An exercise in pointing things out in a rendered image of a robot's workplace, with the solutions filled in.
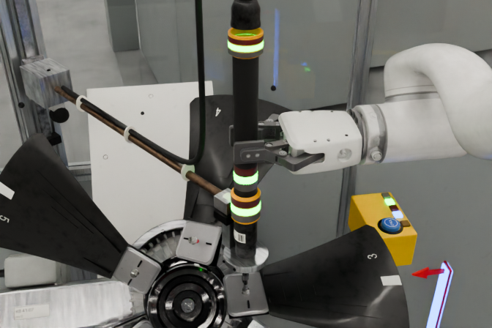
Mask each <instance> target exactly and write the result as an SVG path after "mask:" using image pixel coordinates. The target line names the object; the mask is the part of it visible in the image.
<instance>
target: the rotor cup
mask: <svg viewBox="0 0 492 328"><path fill-rule="evenodd" d="M162 264H163V268H162V269H161V270H160V272H159V274H158V276H157V277H156V278H155V280H154V281H155V283H154V282H153V284H154V285H153V284H152V285H153V286H152V285H151V287H150V289H149V290H148V292H147V293H146V294H144V295H143V306H144V310H145V314H146V317H147V318H148V320H149V321H150V324H151V325H152V328H221V327H222V325H223V323H224V321H225V319H226V315H227V312H228V298H227V294H226V290H225V288H224V285H223V277H225V275H224V274H223V272H222V271H221V270H220V268H219V267H218V266H216V267H214V266H209V265H205V264H200V263H197V262H194V261H188V260H186V259H183V258H178V257H177V256H176V255H175V256H172V257H170V258H167V259H166V260H164V261H163V262H162ZM195 264H199V266H198V265H195ZM184 299H191V300H193V301H194V303H195V308H194V310H193V311H192V312H191V313H185V312H183V311H182V309H181V303H182V301H183V300H184Z"/></svg>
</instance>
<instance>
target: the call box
mask: <svg viewBox="0 0 492 328"><path fill-rule="evenodd" d="M388 193H389V194H390V196H391V198H392V199H393V201H394V202H395V204H394V205H397V207H398V208H399V211H400V212H401V213H402V215H403V217H400V218H396V220H398V221H399V223H400V221H401V220H408V219H407V217H406V216H405V214H404V213H403V211H402V209H401V208H400V207H399V205H398V203H397V201H396V200H395V199H394V197H393V195H392V194H391V193H390V192H388ZM381 194H382V193H373V194H365V195H353V196H352V197H351V204H350V210H349V216H348V226H349V228H350V229H351V231H354V230H356V229H358V228H360V227H362V226H365V225H369V226H373V227H374V228H375V229H376V230H377V231H378V232H379V234H380V235H381V238H382V239H383V240H384V242H385V244H386V246H387V247H388V249H389V251H390V253H391V255H392V257H393V259H394V262H395V264H396V266H403V265H410V264H411V263H412V259H413V255H414V249H415V245H416V241H417V232H416V231H415V230H414V228H413V227H412V225H411V226H410V227H403V226H402V225H401V223H400V229H399V230H398V231H395V232H390V231H386V230H384V229H383V228H382V227H381V222H382V219H384V218H387V217H391V218H394V217H395V216H394V215H393V212H391V210H390V208H389V205H387V203H386V202H385V199H383V197H382V196H381ZM408 221H409V220H408ZM409 223H410V222H409ZM410 224H411V223H410Z"/></svg>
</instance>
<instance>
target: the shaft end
mask: <svg viewBox="0 0 492 328"><path fill-rule="evenodd" d="M194 308H195V303H194V301H193V300H191V299H184V300H183V301H182V303H181V309H182V311H183V312H185V313H191V312H192V311H193V310H194Z"/></svg>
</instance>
